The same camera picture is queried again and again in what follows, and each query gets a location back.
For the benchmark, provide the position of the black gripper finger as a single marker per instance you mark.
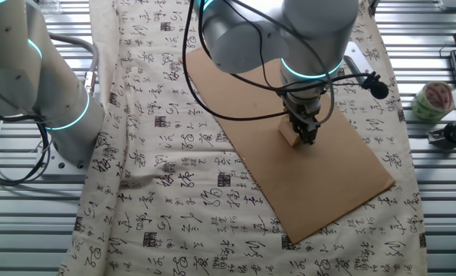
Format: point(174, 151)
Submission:
point(310, 132)
point(294, 124)

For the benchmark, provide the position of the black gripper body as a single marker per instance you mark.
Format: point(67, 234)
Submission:
point(302, 103)

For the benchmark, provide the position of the light wooden block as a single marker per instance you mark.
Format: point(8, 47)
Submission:
point(289, 132)

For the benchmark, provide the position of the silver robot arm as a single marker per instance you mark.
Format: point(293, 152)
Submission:
point(308, 34)

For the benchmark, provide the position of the brown cardboard sheet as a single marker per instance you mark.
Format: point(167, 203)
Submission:
point(327, 180)

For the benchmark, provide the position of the black foam microphone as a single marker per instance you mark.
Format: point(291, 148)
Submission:
point(377, 88)

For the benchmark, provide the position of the clear packing tape roll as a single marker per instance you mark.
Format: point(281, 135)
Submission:
point(432, 101)

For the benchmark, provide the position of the white calligraphy print cloth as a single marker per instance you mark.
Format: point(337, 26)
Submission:
point(155, 214)

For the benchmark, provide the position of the grey flat device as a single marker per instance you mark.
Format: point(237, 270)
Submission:
point(455, 4)

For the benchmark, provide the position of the clear plastic bag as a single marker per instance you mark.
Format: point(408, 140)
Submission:
point(45, 4)

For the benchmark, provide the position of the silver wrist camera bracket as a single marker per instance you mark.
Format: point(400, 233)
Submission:
point(356, 57)

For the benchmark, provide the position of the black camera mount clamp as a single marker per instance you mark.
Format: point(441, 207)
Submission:
point(451, 133)

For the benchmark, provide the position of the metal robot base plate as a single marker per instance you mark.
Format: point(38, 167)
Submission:
point(63, 165)

